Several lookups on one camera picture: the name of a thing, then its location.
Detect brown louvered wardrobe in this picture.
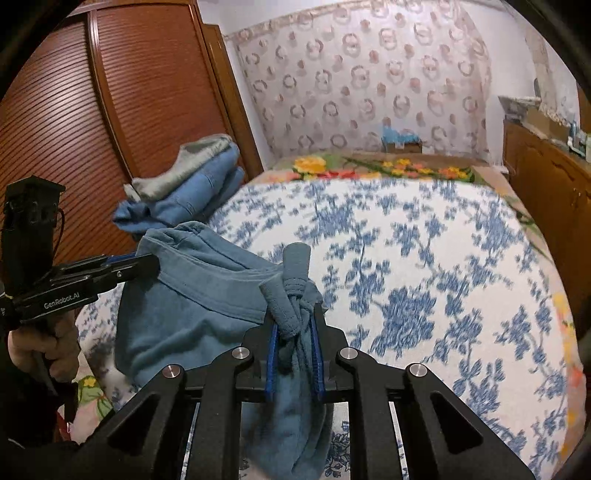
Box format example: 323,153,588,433
0,0,264,278

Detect ring-patterned curtain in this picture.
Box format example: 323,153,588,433
231,0,492,162

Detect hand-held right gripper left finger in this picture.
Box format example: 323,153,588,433
90,318,280,480

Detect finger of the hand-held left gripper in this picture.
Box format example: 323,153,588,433
44,254,161,297
53,251,140,278

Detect blue plastic bag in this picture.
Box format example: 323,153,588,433
381,122,419,144

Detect cream lace curtain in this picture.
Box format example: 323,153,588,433
526,32,555,116

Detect open cardboard box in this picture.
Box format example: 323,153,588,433
526,108,571,139

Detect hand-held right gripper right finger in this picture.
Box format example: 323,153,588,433
310,305,536,480

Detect wooden sideboard cabinet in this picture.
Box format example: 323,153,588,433
502,119,591,278

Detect person's left hand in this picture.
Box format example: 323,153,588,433
7,318,81,385

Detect folded blue jeans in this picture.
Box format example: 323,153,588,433
112,150,246,241

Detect folded grey-green pants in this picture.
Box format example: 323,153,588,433
124,134,233,201

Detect teal pants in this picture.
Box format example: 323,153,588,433
113,220,340,480

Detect cluster of toiletry bottles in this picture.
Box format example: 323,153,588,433
566,119,591,160

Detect woven basket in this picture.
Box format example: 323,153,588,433
499,95,542,116

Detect bed with floral cover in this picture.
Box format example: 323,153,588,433
55,154,587,444

